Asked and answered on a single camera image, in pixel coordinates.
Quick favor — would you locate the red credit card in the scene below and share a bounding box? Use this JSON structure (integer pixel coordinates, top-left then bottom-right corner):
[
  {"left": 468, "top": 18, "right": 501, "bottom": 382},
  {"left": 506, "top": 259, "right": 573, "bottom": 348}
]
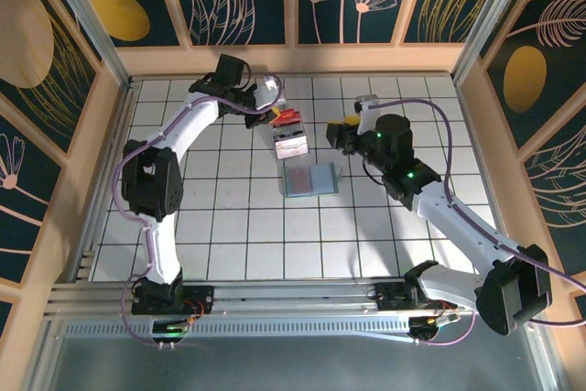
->
[{"left": 272, "top": 109, "right": 303, "bottom": 129}]

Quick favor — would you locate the white card with pink emblem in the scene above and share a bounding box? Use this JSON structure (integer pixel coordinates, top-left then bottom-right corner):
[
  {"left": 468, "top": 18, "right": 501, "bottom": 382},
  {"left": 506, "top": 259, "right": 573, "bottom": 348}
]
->
[{"left": 276, "top": 142, "right": 309, "bottom": 161}]

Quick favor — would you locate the clear acrylic card stand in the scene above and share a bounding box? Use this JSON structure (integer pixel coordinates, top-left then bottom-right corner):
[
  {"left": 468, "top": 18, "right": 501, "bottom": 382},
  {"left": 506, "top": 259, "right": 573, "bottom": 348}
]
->
[{"left": 269, "top": 108, "right": 310, "bottom": 162}]

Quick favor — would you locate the small electronics board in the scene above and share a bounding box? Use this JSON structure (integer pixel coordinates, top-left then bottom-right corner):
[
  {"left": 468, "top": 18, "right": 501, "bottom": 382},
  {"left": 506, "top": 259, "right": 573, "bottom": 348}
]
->
[
  {"left": 150, "top": 315, "right": 205, "bottom": 349},
  {"left": 408, "top": 308, "right": 463, "bottom": 345}
]

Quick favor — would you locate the grey metal plate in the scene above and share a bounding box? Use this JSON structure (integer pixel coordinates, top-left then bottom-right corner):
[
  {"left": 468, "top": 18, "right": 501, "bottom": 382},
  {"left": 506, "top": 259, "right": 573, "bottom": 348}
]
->
[{"left": 43, "top": 334, "right": 562, "bottom": 391}]

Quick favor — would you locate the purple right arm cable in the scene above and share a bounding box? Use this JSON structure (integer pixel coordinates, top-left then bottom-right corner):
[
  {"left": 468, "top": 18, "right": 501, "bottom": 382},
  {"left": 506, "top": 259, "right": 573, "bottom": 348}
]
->
[{"left": 365, "top": 97, "right": 586, "bottom": 347}]

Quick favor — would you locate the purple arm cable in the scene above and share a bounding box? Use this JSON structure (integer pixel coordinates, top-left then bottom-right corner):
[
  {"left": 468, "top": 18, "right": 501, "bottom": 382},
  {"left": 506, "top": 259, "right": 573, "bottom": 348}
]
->
[
  {"left": 365, "top": 97, "right": 586, "bottom": 347},
  {"left": 112, "top": 72, "right": 288, "bottom": 350}
]

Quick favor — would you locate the aluminium side rail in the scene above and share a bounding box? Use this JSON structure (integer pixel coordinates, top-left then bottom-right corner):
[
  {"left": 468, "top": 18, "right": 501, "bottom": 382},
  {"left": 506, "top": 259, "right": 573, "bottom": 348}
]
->
[{"left": 72, "top": 81, "right": 138, "bottom": 283}]

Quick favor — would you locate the aluminium corner post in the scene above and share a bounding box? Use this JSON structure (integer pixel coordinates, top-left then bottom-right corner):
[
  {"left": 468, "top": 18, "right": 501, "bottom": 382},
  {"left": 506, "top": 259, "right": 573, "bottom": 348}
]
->
[
  {"left": 450, "top": 0, "right": 537, "bottom": 85},
  {"left": 38, "top": 0, "right": 134, "bottom": 90}
]

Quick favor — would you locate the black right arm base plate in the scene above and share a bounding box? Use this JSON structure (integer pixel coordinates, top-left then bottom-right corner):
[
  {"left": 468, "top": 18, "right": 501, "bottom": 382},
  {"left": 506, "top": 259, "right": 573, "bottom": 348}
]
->
[{"left": 374, "top": 281, "right": 459, "bottom": 314}]

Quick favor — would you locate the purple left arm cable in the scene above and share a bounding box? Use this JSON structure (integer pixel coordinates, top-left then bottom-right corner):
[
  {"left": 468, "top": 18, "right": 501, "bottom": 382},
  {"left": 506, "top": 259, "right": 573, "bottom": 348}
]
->
[{"left": 112, "top": 72, "right": 288, "bottom": 350}]

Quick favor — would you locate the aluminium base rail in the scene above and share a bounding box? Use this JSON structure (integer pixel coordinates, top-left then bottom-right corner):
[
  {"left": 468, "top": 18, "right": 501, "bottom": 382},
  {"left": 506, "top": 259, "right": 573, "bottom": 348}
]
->
[{"left": 45, "top": 277, "right": 544, "bottom": 319}]

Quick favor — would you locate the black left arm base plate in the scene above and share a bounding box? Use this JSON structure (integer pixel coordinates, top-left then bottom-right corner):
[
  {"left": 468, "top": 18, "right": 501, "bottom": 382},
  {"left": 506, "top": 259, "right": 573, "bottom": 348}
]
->
[{"left": 131, "top": 284, "right": 215, "bottom": 315}]

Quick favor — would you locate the slotted grey cable duct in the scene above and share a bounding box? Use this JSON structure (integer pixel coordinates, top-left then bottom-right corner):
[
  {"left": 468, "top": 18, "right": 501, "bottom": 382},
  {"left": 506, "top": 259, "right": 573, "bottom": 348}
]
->
[{"left": 63, "top": 317, "right": 413, "bottom": 341}]

